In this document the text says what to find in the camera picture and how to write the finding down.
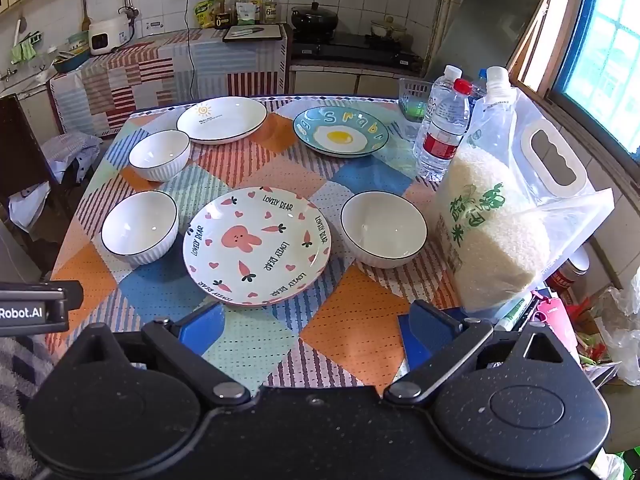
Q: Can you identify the green cloth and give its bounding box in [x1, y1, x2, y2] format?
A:
[12, 35, 40, 64]

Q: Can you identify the red white tin can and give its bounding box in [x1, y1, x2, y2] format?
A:
[547, 247, 591, 291]

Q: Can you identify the white plate with sun print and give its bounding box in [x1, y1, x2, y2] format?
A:
[176, 95, 269, 146]

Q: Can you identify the white striped garment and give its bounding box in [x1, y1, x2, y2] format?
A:
[42, 132, 104, 184]

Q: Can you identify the white cap water bottle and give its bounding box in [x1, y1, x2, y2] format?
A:
[425, 64, 464, 111]

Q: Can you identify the dark wooden chair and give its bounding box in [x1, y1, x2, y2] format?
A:
[0, 94, 71, 233]

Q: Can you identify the red cap water bottle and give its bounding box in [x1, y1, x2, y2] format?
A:
[413, 78, 472, 183]

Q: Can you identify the dark oil bottle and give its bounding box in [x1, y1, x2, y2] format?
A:
[214, 0, 235, 30]

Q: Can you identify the cutting board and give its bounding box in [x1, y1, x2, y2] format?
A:
[222, 23, 286, 43]

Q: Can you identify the black gas stove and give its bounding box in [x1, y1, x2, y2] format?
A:
[290, 30, 424, 69]

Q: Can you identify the black wok with lid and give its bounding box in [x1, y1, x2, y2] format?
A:
[290, 2, 340, 41]

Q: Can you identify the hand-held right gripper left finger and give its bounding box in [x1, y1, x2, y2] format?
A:
[54, 302, 252, 409]

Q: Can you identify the white toothpaste tube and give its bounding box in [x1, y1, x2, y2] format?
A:
[493, 293, 532, 332]

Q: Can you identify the grey zigzag cloth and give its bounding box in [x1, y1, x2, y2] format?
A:
[0, 334, 57, 480]

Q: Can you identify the blue basin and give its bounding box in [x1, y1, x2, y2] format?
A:
[52, 50, 92, 74]

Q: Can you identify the blue frame window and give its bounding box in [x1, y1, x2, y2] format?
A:
[549, 0, 640, 162]

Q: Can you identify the yellow green packet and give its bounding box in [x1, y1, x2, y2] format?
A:
[193, 0, 217, 30]

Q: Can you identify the blue plate with egg print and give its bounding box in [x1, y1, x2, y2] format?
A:
[292, 105, 390, 158]

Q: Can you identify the clear bag of rice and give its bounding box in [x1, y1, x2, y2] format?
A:
[434, 65, 617, 322]

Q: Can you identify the blue cap water bottle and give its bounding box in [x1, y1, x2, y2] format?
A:
[469, 68, 489, 102]

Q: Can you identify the pink rabbit print plate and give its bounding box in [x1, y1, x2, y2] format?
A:
[182, 186, 332, 307]

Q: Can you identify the white cloth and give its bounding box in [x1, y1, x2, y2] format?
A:
[9, 182, 52, 232]

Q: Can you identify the crumpled clear plastic bag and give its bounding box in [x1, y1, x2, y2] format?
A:
[594, 267, 640, 387]

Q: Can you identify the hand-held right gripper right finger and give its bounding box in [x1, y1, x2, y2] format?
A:
[383, 299, 582, 406]

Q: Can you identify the patchwork tablecloth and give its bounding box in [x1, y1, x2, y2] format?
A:
[44, 94, 473, 392]

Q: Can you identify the white rice cooker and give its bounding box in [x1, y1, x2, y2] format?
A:
[88, 14, 132, 56]

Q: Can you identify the clear plastic basket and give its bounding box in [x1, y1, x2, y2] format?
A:
[398, 77, 434, 124]

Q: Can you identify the pink pouch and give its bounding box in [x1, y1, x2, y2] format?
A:
[529, 290, 579, 357]

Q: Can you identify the white ribbed bowl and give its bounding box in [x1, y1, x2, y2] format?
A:
[340, 190, 429, 270]
[100, 189, 180, 267]
[128, 129, 192, 183]

